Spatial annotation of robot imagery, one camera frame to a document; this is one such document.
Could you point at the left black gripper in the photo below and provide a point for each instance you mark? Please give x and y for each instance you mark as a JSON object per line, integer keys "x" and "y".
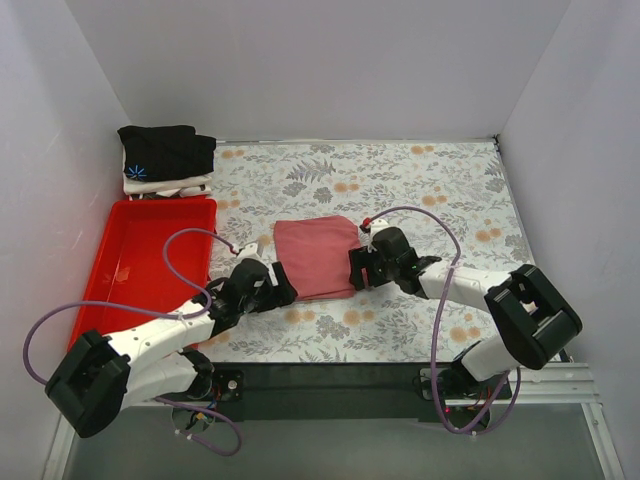
{"x": 275, "y": 286}

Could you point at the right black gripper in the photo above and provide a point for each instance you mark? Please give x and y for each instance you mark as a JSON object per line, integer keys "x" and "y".
{"x": 369, "y": 266}

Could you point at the pink t-shirt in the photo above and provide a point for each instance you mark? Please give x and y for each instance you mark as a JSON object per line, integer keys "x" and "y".
{"x": 315, "y": 256}

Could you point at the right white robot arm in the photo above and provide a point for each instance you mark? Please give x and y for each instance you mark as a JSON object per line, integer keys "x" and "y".
{"x": 534, "y": 322}

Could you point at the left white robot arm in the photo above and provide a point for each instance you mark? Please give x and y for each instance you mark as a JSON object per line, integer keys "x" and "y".
{"x": 101, "y": 375}

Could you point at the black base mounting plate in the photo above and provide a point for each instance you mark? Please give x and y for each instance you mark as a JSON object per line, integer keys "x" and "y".
{"x": 322, "y": 391}

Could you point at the floral patterned table mat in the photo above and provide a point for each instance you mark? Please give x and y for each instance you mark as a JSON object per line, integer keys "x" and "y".
{"x": 450, "y": 199}

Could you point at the white folded t-shirt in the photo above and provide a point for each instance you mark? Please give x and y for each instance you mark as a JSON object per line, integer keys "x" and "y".
{"x": 188, "y": 187}

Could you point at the red plastic tray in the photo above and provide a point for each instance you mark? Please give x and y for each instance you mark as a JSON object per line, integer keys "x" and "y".
{"x": 129, "y": 269}

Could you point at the black folded t-shirt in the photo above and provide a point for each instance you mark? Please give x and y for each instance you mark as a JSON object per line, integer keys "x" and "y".
{"x": 166, "y": 153}

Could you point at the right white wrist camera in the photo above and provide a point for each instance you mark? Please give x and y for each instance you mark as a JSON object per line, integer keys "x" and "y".
{"x": 370, "y": 227}

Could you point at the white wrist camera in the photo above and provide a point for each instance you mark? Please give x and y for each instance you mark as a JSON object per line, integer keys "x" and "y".
{"x": 370, "y": 227}
{"x": 252, "y": 250}

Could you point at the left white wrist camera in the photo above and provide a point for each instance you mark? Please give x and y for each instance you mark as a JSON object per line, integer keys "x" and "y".
{"x": 252, "y": 250}

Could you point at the aluminium frame rail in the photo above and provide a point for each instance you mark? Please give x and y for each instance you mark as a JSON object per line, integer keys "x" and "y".
{"x": 556, "y": 431}

